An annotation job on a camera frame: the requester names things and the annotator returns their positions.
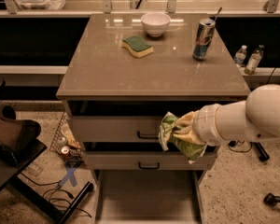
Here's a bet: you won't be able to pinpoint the wire basket with snacks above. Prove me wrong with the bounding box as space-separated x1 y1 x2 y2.
49 113 82 161

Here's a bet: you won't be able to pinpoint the tall clear drink bottle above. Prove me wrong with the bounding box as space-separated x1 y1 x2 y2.
244 45 264 75

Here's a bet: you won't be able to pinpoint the grey drawer cabinet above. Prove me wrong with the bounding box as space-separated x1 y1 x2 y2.
57 14 250 224

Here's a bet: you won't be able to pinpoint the green jalapeno chip bag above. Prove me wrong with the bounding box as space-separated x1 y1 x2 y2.
158 112 207 163

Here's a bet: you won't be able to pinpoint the middle grey drawer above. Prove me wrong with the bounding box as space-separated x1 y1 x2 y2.
82 151 217 170

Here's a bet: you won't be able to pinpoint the grey drawer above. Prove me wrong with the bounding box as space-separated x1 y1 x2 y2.
67 116 162 143
82 151 217 170

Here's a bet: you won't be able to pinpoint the bottom open drawer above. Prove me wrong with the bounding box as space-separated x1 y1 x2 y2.
95 170 205 224

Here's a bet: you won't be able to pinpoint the small clear water bottle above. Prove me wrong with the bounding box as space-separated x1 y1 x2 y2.
233 45 247 67

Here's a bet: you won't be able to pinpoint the white bowl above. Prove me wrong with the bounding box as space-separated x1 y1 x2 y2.
141 12 171 37

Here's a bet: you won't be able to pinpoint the black floor stand leg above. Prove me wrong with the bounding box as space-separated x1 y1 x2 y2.
253 142 270 162

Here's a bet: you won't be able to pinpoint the black caster wheel base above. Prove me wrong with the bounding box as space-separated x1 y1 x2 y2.
263 193 280 207

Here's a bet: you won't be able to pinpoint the green yellow sponge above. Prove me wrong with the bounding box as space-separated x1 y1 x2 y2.
121 35 154 58

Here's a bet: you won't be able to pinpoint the red soda can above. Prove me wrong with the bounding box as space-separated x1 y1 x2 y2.
61 146 70 160

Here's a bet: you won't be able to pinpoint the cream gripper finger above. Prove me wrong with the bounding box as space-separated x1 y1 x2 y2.
175 111 197 129
174 130 205 145

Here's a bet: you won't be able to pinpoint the top grey drawer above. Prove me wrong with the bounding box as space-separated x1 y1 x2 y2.
67 116 162 143

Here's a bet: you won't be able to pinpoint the black floor cables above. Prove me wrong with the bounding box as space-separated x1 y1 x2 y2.
20 171 93 218

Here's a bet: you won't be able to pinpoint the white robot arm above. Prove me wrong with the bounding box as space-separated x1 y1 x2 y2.
174 84 280 146

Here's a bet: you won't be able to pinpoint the blue silver energy drink can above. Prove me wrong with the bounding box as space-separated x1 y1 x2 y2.
192 19 216 61

